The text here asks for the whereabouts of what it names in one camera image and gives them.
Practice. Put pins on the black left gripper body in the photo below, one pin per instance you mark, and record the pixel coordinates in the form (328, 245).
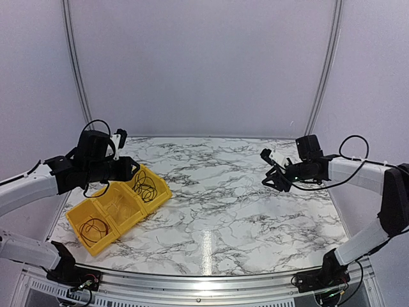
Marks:
(117, 174)

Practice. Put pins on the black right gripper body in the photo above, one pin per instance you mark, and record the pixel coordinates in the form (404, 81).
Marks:
(300, 166)

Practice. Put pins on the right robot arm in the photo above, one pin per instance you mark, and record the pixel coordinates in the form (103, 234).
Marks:
(388, 180)

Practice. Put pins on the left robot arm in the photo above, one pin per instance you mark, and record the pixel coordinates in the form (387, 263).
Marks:
(96, 158)

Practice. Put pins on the yellow bin right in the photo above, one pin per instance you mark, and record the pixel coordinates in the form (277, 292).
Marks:
(150, 190)

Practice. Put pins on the yellow bin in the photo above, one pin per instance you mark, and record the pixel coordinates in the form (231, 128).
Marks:
(119, 204)
(150, 190)
(92, 227)

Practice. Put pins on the yellow bin middle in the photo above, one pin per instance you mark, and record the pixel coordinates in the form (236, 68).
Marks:
(119, 204)

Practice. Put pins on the yellow bin left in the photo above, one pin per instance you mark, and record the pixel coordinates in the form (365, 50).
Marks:
(92, 227)

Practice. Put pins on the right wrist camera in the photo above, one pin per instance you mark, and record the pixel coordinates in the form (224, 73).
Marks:
(275, 158)

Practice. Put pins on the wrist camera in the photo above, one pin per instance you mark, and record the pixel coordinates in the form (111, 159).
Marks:
(118, 139)
(275, 158)

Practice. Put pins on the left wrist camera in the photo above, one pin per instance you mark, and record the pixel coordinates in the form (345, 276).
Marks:
(118, 139)

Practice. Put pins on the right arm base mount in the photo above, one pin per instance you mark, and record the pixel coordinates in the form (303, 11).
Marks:
(330, 274)

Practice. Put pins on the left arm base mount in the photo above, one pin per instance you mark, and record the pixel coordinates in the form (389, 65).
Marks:
(67, 273)

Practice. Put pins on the aluminium front rail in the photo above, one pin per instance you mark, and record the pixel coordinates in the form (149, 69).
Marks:
(117, 288)

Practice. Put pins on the right frame post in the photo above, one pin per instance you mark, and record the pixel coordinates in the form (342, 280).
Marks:
(328, 62)

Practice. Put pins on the frame post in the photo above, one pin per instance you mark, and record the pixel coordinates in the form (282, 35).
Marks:
(328, 62)
(74, 61)

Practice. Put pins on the left frame post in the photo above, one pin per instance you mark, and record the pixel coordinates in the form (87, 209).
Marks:
(74, 61)

